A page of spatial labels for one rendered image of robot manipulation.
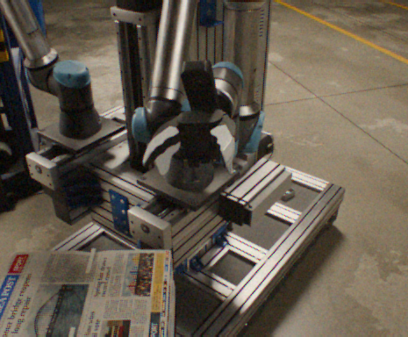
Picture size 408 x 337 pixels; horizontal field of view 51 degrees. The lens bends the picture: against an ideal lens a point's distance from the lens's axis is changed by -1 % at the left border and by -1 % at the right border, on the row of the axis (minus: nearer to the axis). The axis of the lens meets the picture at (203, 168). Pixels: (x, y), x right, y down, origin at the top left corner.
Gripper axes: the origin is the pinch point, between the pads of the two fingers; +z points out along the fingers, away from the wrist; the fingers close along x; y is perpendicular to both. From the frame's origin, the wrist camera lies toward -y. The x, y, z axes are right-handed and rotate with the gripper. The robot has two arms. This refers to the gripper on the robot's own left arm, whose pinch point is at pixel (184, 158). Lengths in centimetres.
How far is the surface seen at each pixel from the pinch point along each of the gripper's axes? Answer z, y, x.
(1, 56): -134, 21, 129
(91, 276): -11.6, 37.1, 30.1
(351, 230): -138, 130, -38
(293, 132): -244, 126, -5
